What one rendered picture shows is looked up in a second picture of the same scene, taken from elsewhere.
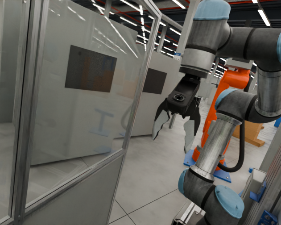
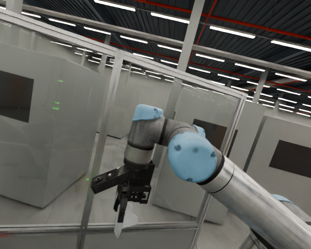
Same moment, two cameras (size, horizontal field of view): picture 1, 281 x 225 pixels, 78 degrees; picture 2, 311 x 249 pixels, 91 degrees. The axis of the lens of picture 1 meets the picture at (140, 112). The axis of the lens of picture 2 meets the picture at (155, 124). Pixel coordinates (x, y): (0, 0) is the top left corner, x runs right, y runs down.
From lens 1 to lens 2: 0.52 m
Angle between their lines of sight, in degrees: 48
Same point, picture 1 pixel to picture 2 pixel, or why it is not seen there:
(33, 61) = (101, 136)
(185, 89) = (112, 174)
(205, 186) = not seen: outside the picture
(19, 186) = (86, 207)
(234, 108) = not seen: hidden behind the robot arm
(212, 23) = (133, 123)
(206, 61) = (130, 154)
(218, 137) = not seen: outside the picture
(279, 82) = (225, 203)
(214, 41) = (136, 138)
